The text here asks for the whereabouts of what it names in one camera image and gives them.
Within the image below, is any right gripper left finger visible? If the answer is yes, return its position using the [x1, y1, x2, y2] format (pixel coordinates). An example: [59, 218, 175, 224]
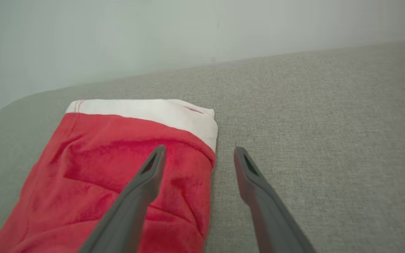
[78, 145, 168, 253]

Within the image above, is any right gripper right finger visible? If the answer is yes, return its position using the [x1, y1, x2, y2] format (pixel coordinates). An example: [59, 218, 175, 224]
[233, 146, 317, 253]

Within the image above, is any red Bulls 23 jersey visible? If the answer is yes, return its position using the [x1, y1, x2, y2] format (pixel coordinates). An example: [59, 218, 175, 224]
[0, 99, 219, 253]

